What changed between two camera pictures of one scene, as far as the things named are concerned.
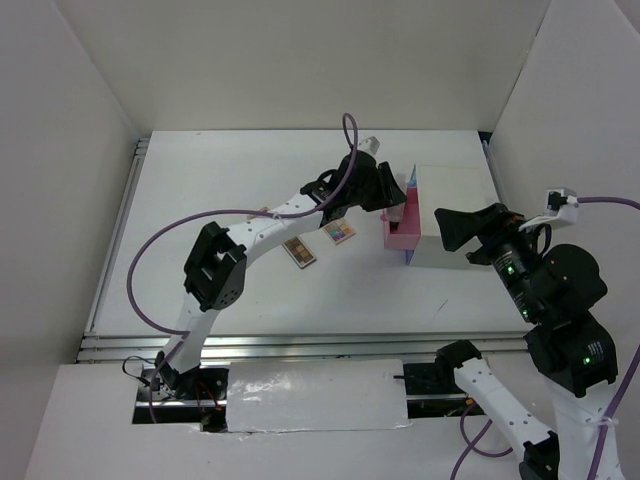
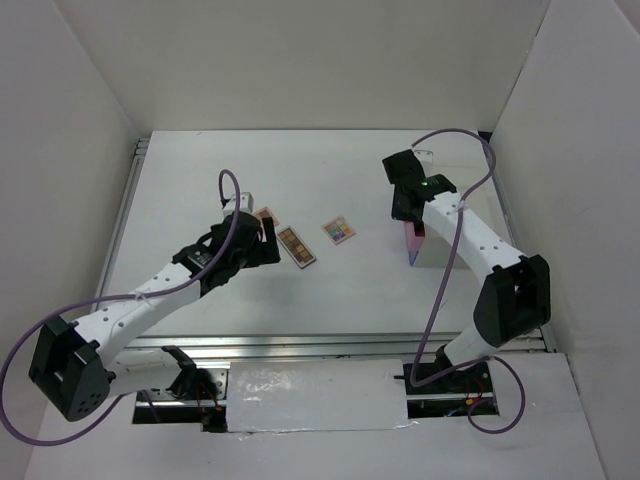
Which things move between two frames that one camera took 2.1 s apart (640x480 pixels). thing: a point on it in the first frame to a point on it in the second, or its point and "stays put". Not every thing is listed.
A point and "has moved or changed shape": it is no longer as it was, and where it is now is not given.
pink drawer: (409, 232) has moved or changed shape
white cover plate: (316, 395) stays put
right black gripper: (489, 231) to (405, 211)
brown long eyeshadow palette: (302, 255) stays put
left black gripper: (389, 192) to (265, 252)
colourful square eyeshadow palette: (339, 231) stays put
